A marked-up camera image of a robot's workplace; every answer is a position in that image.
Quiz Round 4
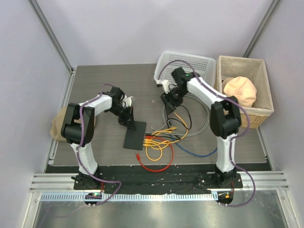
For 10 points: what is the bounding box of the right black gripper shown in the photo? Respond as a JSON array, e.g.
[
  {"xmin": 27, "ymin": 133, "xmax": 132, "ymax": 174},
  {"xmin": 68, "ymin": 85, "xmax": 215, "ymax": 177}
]
[{"xmin": 161, "ymin": 86, "xmax": 188, "ymax": 115}]

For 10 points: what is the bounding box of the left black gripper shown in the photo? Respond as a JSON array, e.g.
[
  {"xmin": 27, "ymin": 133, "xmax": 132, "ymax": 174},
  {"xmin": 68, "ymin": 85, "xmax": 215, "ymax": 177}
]
[{"xmin": 108, "ymin": 104, "xmax": 136, "ymax": 130}]

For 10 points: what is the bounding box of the black network switch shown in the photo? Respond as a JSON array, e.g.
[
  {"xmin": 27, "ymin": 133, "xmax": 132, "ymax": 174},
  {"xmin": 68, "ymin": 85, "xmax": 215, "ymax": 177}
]
[{"xmin": 123, "ymin": 121, "xmax": 147, "ymax": 151}]

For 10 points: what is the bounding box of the red ethernet cable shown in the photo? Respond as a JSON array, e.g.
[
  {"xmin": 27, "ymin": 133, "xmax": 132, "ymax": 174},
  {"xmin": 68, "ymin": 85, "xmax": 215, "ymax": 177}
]
[{"xmin": 135, "ymin": 134, "xmax": 174, "ymax": 172}]

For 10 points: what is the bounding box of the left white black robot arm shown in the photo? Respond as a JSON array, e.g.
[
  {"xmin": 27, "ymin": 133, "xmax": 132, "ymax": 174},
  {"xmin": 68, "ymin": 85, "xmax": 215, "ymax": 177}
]
[{"xmin": 61, "ymin": 86, "xmax": 136, "ymax": 190}]

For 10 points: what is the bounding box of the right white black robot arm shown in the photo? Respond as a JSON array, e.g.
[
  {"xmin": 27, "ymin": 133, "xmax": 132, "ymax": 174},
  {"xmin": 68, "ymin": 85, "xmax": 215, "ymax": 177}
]
[{"xmin": 155, "ymin": 67, "xmax": 241, "ymax": 188}]

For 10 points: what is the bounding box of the white plastic perforated basket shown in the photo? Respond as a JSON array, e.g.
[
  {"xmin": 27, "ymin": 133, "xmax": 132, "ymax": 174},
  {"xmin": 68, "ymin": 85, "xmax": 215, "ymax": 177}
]
[{"xmin": 154, "ymin": 51, "xmax": 216, "ymax": 87}]

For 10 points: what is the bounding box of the peach cloth hat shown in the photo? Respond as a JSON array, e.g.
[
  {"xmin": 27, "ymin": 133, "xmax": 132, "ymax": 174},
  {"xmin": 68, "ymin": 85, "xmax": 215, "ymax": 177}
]
[{"xmin": 222, "ymin": 76, "xmax": 257, "ymax": 107}]

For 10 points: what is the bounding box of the wicker basket with liner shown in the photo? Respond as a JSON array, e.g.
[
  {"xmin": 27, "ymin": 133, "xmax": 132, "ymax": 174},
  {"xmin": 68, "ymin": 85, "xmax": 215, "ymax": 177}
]
[{"xmin": 214, "ymin": 56, "xmax": 274, "ymax": 129}]

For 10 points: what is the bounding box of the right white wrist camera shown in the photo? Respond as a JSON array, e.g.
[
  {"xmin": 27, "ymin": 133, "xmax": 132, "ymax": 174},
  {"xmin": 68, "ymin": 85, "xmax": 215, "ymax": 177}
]
[{"xmin": 155, "ymin": 79, "xmax": 170, "ymax": 94}]

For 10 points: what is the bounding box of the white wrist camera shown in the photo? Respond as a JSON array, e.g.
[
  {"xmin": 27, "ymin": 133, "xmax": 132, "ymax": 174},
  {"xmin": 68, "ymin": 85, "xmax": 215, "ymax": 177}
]
[
  {"xmin": 155, "ymin": 79, "xmax": 170, "ymax": 94},
  {"xmin": 123, "ymin": 96, "xmax": 133, "ymax": 107}
]

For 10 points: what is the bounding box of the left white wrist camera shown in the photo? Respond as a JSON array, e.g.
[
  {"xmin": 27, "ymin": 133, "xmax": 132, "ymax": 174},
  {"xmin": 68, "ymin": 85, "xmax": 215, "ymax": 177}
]
[{"xmin": 123, "ymin": 96, "xmax": 133, "ymax": 107}]

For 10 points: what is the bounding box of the grey ethernet cable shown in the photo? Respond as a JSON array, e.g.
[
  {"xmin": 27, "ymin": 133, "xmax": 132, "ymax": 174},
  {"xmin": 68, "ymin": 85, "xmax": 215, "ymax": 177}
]
[{"xmin": 145, "ymin": 95, "xmax": 211, "ymax": 138}]

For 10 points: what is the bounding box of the blue ethernet cable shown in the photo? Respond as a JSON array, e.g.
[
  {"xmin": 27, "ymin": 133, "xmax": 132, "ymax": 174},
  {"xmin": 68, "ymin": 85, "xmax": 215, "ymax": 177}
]
[{"xmin": 174, "ymin": 140, "xmax": 219, "ymax": 158}]

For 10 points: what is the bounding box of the black ethernet cable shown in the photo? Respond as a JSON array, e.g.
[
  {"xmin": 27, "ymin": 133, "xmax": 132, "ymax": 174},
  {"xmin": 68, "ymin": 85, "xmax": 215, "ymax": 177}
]
[{"xmin": 152, "ymin": 104, "xmax": 192, "ymax": 141}]

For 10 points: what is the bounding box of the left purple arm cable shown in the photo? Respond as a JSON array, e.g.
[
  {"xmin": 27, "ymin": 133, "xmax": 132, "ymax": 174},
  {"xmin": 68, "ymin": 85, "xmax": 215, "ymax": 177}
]
[{"xmin": 76, "ymin": 83, "xmax": 122, "ymax": 207}]

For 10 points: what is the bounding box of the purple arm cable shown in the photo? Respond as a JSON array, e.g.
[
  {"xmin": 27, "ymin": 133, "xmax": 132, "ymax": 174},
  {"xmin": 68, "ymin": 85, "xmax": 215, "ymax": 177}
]
[
  {"xmin": 76, "ymin": 83, "xmax": 122, "ymax": 207},
  {"xmin": 155, "ymin": 59, "xmax": 256, "ymax": 208}
]

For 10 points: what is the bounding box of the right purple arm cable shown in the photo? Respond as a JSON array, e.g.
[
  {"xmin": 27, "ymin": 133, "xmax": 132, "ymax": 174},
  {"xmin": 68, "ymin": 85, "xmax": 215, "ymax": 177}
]
[{"xmin": 155, "ymin": 59, "xmax": 256, "ymax": 208}]

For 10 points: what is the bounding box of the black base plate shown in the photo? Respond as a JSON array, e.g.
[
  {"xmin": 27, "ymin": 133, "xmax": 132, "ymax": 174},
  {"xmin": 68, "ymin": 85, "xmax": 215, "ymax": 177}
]
[{"xmin": 45, "ymin": 163, "xmax": 271, "ymax": 190}]

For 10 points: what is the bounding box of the aluminium rail frame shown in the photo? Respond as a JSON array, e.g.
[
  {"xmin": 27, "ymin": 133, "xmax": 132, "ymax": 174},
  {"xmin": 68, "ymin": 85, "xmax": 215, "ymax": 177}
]
[{"xmin": 23, "ymin": 171, "xmax": 301, "ymax": 228}]

